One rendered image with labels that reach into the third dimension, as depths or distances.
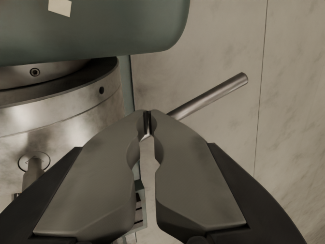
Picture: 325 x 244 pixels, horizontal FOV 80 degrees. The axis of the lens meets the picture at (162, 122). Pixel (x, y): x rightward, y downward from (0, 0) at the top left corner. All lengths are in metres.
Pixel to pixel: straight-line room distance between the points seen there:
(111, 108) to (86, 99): 0.06
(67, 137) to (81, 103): 0.05
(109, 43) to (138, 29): 0.03
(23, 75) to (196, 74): 1.61
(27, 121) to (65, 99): 0.05
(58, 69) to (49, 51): 0.08
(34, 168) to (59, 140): 0.04
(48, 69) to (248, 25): 1.86
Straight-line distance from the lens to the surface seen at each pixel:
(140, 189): 0.87
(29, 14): 0.21
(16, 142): 0.28
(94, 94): 0.28
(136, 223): 0.97
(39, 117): 0.26
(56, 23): 0.21
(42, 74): 0.30
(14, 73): 0.29
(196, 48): 1.74
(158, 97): 1.72
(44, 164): 0.30
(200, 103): 0.18
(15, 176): 0.31
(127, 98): 1.03
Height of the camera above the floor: 1.46
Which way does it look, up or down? 52 degrees down
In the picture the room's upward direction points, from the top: 143 degrees clockwise
